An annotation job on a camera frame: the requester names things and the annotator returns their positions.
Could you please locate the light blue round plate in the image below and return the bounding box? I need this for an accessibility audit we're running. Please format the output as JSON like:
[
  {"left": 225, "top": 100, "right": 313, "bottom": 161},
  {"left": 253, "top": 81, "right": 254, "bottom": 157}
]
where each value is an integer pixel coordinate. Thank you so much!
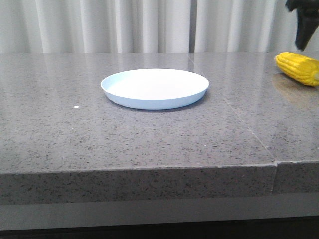
[{"left": 101, "top": 68, "right": 209, "bottom": 110}]

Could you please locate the white pleated curtain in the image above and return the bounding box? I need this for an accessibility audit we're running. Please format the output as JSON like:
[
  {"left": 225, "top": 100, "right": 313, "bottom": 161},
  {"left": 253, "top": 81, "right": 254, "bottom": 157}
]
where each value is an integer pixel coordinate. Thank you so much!
[{"left": 0, "top": 0, "right": 319, "bottom": 54}]

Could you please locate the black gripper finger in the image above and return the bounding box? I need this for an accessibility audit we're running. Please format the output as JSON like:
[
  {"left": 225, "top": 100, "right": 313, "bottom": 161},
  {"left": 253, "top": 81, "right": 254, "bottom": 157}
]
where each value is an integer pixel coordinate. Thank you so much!
[{"left": 286, "top": 0, "right": 319, "bottom": 51}]

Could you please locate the yellow corn cob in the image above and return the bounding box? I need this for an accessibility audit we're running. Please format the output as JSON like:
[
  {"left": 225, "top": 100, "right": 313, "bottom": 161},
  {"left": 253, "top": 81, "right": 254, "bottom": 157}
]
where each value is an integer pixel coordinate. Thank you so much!
[{"left": 275, "top": 52, "right": 319, "bottom": 87}]

